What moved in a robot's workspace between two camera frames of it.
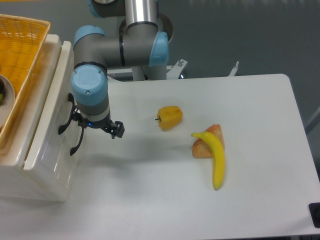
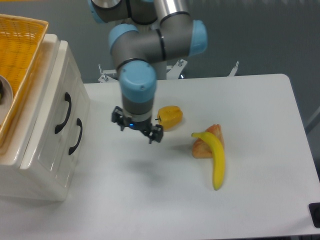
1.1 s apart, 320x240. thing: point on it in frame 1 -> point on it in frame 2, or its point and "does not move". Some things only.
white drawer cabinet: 38,164 does not move
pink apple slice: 201,148 does not move
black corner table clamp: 314,211 does not move
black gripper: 115,129 -> 145,126
